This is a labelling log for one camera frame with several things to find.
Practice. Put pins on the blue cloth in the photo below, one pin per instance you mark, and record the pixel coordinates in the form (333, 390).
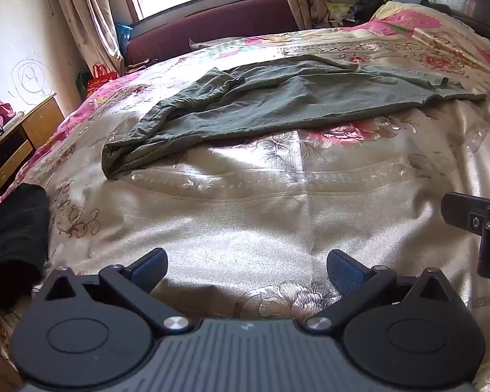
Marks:
(412, 0)

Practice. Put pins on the wooden cabinet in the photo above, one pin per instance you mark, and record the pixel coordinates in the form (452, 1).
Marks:
(41, 122)

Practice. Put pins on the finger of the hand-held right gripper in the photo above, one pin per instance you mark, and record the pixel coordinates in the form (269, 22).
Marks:
(469, 212)

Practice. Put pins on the black cloth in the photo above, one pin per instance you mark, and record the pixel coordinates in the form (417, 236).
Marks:
(12, 232)

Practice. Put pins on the maroon upholstered bench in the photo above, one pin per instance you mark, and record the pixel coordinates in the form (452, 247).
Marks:
(212, 20)

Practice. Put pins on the green bag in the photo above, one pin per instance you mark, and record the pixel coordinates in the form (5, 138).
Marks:
(81, 83)

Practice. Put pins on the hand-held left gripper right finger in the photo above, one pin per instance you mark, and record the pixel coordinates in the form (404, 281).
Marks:
(347, 273)

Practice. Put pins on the grey-green pants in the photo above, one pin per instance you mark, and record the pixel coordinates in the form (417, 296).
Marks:
(249, 106)

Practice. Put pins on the floral satin bedspread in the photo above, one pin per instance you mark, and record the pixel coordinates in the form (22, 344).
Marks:
(249, 212)

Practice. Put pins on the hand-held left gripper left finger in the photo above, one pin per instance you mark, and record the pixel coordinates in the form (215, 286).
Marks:
(149, 271)

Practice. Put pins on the pile of dark clothes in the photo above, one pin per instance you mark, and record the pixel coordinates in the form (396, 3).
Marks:
(367, 6)

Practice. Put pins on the white plastic bag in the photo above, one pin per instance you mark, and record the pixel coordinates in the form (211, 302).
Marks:
(339, 10)

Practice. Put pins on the blue plastic bag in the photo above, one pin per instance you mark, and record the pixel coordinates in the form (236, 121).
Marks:
(122, 34)

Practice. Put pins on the red shopping bag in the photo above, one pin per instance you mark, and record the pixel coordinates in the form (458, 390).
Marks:
(100, 79)

